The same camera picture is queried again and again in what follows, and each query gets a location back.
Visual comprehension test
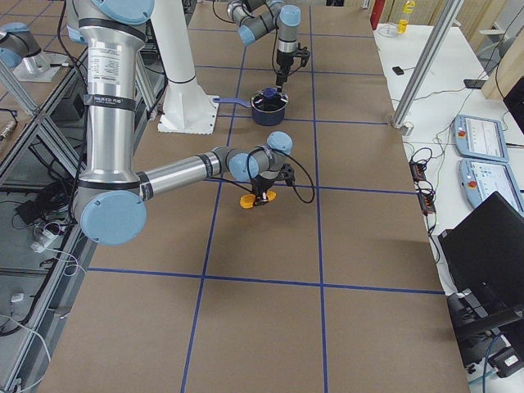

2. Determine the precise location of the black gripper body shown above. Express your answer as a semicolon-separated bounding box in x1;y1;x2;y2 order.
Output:
276;49;294;75
251;175;273;197

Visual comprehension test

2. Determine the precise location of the yellow corn cob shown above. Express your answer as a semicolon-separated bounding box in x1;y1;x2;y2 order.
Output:
239;190;277;209

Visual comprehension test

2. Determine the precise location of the glass pot lid blue knob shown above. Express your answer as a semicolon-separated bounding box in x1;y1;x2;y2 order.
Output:
251;87;289;113

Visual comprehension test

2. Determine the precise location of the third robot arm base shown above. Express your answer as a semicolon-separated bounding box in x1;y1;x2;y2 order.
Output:
1;22;58;83

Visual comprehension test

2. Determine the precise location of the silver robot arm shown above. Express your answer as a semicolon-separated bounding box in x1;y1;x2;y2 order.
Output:
227;1;309;92
65;1;293;246

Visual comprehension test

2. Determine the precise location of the dark blue saucepan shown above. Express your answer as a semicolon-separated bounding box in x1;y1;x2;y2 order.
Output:
213;87;289;126

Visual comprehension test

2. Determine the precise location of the black phone on table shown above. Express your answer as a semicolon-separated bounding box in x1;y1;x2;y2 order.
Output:
392;66;404;75

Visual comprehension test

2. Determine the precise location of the black power strip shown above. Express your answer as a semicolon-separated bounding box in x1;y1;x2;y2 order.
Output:
409;160;436;216

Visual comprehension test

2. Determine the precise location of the upper teach pendant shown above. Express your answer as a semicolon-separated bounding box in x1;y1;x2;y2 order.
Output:
450;114;508;162

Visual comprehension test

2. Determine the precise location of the teach pendant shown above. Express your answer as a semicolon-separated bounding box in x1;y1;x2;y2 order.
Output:
458;158;523;215
450;114;508;162

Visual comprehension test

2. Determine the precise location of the lower teach pendant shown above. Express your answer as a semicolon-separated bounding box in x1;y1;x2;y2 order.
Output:
458;158;523;215

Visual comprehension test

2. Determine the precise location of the black laptop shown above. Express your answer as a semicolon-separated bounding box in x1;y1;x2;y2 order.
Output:
438;192;523;304

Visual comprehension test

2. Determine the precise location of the black power adapter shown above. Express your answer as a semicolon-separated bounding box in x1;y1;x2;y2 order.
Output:
15;201;40;225

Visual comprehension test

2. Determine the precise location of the black monitor stand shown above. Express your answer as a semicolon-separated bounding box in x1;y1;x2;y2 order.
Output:
447;289;523;378

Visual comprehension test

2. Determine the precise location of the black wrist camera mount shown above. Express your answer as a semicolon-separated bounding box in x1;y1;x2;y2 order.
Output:
279;163;296;187
295;43;310;68

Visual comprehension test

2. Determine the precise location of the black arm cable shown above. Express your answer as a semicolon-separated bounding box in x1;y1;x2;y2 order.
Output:
212;151;317;205

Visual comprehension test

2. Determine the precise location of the aluminium frame post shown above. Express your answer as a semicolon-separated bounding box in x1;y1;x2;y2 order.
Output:
391;0;464;136

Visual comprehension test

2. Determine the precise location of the black box under frame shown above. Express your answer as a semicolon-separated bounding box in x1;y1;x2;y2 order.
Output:
51;93;85;122

